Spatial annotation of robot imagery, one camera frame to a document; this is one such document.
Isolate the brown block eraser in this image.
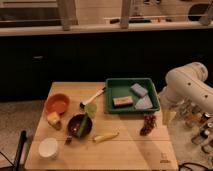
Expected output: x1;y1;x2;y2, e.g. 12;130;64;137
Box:
113;96;133;107

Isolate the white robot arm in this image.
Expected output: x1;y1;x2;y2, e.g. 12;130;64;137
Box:
159;62;213;125

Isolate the purple grape bunch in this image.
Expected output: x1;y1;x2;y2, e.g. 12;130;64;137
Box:
140;115;156;136

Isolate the light blue cloth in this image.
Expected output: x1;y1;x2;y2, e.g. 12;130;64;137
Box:
135;95;153;110

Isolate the blue sponge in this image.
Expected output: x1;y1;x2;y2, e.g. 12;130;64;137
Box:
130;83;148;97

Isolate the green plastic tray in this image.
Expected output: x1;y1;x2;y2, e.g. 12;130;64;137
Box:
105;78;160;114

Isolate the yellow banana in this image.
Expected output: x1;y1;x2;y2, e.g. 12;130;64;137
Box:
93;133;119;143

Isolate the green spoon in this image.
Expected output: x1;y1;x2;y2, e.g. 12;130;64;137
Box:
77;103;97;138

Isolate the dark brown bowl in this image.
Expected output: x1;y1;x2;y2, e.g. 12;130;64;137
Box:
67;114;93;138

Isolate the small dark toy piece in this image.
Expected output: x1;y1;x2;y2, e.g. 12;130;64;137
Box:
65;136;72;145

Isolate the orange bowl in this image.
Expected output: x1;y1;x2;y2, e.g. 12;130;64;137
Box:
44;93;70;115

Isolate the yellow cheese block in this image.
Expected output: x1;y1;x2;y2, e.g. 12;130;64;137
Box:
47;112;61;130

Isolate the white cup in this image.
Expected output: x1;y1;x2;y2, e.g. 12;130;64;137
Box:
38;138;58;159

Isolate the white-handled brush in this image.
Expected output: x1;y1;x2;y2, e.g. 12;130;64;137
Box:
80;87;106;109

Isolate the black chair frame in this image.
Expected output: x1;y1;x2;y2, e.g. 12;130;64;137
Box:
0;130;27;171

